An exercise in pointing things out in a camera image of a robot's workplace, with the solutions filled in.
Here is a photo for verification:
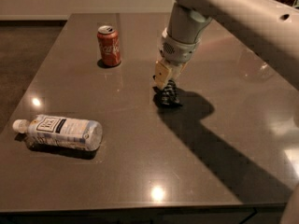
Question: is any red coca-cola can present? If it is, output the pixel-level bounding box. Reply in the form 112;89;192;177
97;25;121;67

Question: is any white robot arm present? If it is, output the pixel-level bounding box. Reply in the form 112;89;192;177
154;0;299;107

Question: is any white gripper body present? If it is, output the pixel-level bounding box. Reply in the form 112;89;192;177
158;29;201;65

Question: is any black rxbar chocolate wrapper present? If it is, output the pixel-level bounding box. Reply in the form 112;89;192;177
154;80;181;107

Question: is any clear plastic water bottle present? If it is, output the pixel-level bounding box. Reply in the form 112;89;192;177
12;115;103;151

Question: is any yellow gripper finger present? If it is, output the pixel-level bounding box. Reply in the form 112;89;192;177
154;59;187;90

